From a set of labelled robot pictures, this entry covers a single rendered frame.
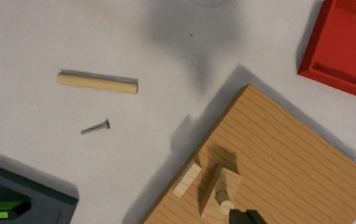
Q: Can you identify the wooden dowel pin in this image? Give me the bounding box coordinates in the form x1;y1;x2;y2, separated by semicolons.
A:
215;190;234;214

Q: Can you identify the red shallow tray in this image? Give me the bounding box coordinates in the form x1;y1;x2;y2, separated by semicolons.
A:
297;0;356;96

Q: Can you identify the tan wooden rod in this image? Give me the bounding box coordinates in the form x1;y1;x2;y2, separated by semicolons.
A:
56;74;138;94

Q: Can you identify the brown wooden board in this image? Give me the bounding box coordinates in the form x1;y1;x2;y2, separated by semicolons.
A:
139;84;356;224

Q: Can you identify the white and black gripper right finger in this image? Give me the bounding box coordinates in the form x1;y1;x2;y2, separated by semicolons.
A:
244;209;267;224

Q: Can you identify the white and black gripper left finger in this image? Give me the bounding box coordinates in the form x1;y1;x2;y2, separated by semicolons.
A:
229;209;251;224

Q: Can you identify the small wooden block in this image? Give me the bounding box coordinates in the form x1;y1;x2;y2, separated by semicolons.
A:
199;163;243;224

